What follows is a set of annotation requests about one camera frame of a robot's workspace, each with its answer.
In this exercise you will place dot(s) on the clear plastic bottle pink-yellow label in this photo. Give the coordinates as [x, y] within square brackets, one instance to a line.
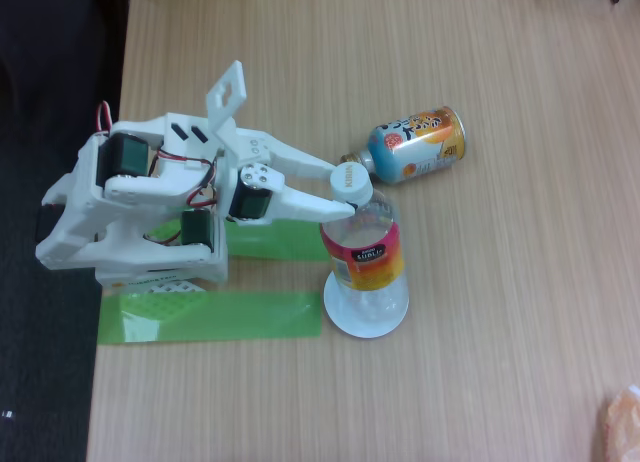
[370, 262]

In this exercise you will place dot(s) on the blue orange aluminium bottle can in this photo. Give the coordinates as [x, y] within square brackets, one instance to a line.
[415, 144]

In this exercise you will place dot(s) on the short green tape strip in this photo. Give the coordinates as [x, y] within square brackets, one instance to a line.
[280, 242]

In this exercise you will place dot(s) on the long green tape strip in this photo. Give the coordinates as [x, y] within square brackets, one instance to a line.
[240, 317]

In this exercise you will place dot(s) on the small white round plate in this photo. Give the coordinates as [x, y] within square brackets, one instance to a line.
[346, 327]

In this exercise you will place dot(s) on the orange plastic bag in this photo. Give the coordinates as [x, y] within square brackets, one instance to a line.
[622, 427]

